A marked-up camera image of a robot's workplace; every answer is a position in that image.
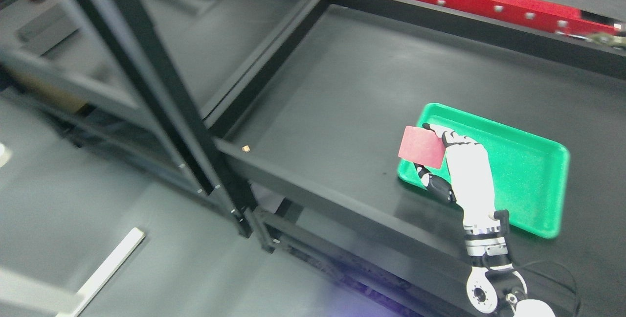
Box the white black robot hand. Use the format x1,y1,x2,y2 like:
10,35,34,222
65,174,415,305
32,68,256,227
414,123,501,231

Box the pink foam block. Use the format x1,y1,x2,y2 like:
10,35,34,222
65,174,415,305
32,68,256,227
398,126,445,169

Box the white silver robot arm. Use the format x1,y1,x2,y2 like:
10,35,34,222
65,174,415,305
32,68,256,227
465,210,556,317

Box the green plastic tray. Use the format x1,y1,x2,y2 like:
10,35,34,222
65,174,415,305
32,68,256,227
417,103,570,239

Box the black metal shelf rack right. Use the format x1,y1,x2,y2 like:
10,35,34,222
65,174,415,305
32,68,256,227
213,0,625,317

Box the black metal shelf rack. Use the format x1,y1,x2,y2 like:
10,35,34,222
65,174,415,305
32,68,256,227
213,0,625,317
0,0,326,239

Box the black metal shelf rack left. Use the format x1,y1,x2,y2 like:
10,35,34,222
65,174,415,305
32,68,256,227
0,0,326,239

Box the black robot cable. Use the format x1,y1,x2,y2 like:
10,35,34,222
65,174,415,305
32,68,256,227
511,259,582,317

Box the white table leg frame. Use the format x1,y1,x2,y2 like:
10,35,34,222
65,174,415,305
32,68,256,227
0,227,148,317

